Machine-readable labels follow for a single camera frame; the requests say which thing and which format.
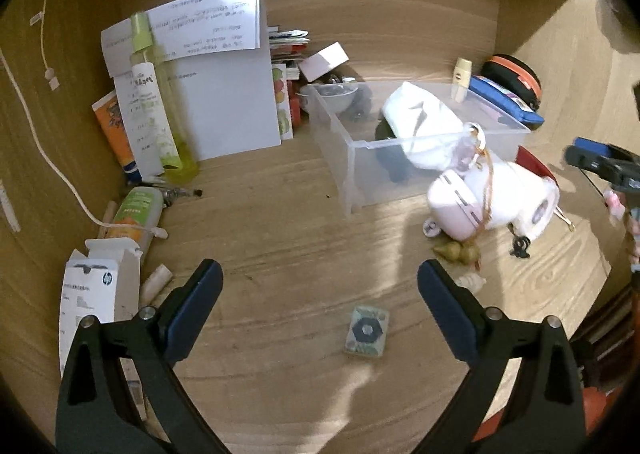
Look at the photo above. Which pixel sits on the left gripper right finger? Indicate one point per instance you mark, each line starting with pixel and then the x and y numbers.
pixel 545 412

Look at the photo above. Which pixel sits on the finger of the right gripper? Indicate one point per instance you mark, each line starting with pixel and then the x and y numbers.
pixel 617 166

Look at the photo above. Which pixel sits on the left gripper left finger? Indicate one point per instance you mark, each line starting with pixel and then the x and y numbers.
pixel 96 412

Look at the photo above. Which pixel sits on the red fabric pouch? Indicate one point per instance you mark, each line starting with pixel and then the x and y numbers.
pixel 527 160

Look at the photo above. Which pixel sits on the white tape roll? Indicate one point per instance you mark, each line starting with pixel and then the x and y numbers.
pixel 518 198

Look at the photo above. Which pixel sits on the pink round case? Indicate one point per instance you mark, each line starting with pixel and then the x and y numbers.
pixel 455 208

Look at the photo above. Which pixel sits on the white cloth pouch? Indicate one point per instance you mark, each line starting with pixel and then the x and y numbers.
pixel 428 130

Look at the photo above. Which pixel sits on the pink paw pen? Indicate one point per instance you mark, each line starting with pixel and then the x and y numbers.
pixel 624 208

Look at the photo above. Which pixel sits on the white printer cartridge box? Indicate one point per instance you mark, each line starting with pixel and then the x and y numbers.
pixel 104 282

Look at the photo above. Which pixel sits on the small cream cylinder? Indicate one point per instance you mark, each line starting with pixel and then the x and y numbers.
pixel 152 286

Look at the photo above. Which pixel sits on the black orange round case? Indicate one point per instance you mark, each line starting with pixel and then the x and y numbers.
pixel 515 75

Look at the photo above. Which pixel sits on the blue zip pouch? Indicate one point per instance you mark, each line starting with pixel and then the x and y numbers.
pixel 505 100

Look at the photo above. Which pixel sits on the cream yellow tube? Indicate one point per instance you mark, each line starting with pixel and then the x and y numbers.
pixel 461 79

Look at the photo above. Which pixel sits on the green white lying bottle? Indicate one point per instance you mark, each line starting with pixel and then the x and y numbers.
pixel 141 207

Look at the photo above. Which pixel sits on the clear plastic storage bin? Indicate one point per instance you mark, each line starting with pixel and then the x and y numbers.
pixel 387 140

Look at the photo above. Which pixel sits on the orange box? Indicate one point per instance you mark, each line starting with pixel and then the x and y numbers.
pixel 110 120

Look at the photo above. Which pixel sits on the white bowl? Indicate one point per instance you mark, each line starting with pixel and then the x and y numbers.
pixel 338 96

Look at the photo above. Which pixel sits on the small white box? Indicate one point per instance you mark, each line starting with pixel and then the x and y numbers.
pixel 323 62

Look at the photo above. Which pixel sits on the white tall tube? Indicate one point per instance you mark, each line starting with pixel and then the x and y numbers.
pixel 146 121

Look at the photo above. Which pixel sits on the white paper file holder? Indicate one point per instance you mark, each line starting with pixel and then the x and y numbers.
pixel 216 56

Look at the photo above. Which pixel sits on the stack of booklets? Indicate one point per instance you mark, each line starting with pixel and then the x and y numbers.
pixel 287 50

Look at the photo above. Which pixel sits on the yellow-green spray bottle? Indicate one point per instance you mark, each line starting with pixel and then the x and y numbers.
pixel 144 50

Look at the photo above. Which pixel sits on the beaded charm with cord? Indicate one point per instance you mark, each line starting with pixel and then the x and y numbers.
pixel 472 152

